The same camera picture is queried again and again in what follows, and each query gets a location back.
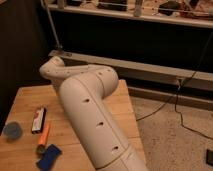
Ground wooden shelf with clutter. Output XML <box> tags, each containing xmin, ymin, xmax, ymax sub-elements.
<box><xmin>40</xmin><ymin>0</ymin><xmax>213</xmax><ymax>29</ymax></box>

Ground orange marker pen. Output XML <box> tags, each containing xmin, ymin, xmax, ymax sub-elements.
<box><xmin>36</xmin><ymin>123</ymin><xmax>51</xmax><ymax>155</ymax></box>

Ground blue rectangular sponge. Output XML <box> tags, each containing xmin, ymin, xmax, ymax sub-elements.
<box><xmin>36</xmin><ymin>144</ymin><xmax>62</xmax><ymax>171</ymax></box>

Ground metal stand pole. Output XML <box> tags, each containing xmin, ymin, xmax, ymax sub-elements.
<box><xmin>42</xmin><ymin>0</ymin><xmax>63</xmax><ymax>53</ymax></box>

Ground red and black box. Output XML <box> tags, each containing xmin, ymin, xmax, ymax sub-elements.
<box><xmin>31</xmin><ymin>107</ymin><xmax>46</xmax><ymax>134</ymax></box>

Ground black power cable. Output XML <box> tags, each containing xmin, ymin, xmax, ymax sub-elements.
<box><xmin>135</xmin><ymin>31</ymin><xmax>213</xmax><ymax>141</ymax></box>

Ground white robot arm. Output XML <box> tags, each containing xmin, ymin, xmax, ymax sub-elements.
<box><xmin>39</xmin><ymin>56</ymin><xmax>148</xmax><ymax>171</ymax></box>

